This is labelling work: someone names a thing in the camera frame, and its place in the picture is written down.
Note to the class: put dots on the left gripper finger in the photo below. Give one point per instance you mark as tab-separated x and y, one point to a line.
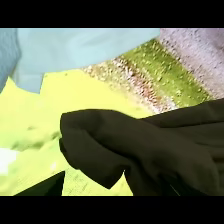
46	187

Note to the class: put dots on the brown garment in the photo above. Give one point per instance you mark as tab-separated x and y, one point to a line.
150	146

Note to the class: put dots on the light blue garment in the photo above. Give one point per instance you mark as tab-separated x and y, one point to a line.
6	53

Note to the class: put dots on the white garment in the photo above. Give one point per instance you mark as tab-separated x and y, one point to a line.
83	48

